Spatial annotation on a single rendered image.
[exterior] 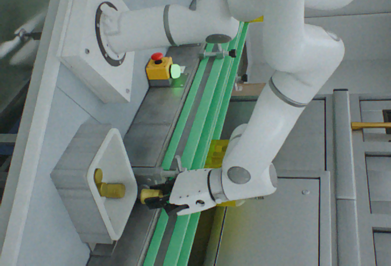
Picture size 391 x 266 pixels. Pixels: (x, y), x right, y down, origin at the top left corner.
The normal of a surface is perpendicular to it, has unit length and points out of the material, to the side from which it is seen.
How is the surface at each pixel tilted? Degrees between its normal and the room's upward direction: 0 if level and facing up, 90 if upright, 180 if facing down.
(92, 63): 5
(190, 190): 105
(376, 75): 90
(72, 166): 90
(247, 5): 112
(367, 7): 90
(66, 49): 90
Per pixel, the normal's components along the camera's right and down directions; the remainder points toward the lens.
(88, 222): -0.21, 0.61
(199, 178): -0.42, -0.80
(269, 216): -0.17, -0.79
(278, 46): -0.70, 0.09
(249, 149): -0.28, 0.36
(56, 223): 0.97, 0.00
